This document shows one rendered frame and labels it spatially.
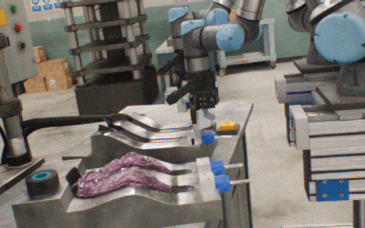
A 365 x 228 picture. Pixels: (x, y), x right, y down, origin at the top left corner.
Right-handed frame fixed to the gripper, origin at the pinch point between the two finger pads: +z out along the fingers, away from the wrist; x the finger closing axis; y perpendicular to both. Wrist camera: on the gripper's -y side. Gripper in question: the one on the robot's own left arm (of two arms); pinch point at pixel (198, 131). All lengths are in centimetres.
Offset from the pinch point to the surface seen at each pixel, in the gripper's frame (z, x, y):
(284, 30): 31, 661, 6
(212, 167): 4.4, -18.5, 7.9
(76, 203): 4.0, -41.4, -22.4
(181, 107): -1.2, 26.6, -13.0
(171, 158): 6.4, -6.9, -8.1
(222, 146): 11.2, 15.3, 4.3
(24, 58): -26, 34, -85
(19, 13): -45, 37, -85
